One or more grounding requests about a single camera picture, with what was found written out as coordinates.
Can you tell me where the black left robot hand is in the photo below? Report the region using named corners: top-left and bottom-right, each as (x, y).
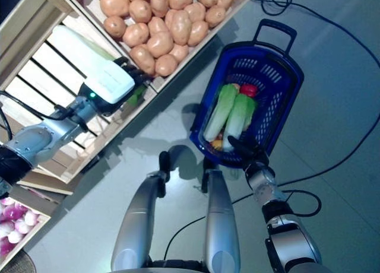
top-left (77, 56), bottom-right (153, 117)

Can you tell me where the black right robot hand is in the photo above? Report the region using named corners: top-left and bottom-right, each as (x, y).
top-left (227, 135), bottom-right (271, 172)

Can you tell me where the green white napa cabbage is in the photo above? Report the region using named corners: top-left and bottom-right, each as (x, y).
top-left (204, 83), bottom-right (240, 142)
top-left (224, 93), bottom-right (258, 151)
top-left (52, 25), bottom-right (147, 105)

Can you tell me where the blue plastic shopping basket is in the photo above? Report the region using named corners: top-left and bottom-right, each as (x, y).
top-left (189, 18), bottom-right (305, 169)

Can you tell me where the grey woven basket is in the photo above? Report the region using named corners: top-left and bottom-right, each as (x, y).
top-left (8, 252), bottom-right (38, 273)

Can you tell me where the wooden potato crate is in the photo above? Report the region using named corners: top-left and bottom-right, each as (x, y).
top-left (58, 0), bottom-right (265, 93)

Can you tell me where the red bell pepper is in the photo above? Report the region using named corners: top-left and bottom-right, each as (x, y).
top-left (239, 84), bottom-right (259, 97)

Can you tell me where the black stand foot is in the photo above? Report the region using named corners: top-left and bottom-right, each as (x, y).
top-left (80, 155), bottom-right (100, 174)

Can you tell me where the slatted wooden crate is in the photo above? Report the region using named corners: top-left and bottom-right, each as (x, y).
top-left (0, 0), bottom-right (158, 185)

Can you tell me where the silver left robot leg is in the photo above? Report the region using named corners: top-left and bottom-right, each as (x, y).
top-left (111, 151), bottom-right (170, 272)

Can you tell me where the dark robot waist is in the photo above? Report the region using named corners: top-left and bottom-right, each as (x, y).
top-left (142, 259), bottom-right (208, 273)

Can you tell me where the long black floor cable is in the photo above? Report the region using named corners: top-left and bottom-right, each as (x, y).
top-left (252, 0), bottom-right (380, 187)

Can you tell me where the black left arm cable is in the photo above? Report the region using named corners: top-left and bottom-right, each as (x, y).
top-left (0, 90), bottom-right (65, 140)

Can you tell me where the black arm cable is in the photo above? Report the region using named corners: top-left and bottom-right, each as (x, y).
top-left (0, 90), bottom-right (65, 140)
top-left (231, 189), bottom-right (323, 217)

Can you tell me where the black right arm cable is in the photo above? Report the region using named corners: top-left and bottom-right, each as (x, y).
top-left (231, 189), bottom-right (323, 217)

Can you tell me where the thin black floor cable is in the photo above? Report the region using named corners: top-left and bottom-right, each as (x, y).
top-left (164, 216), bottom-right (205, 261)

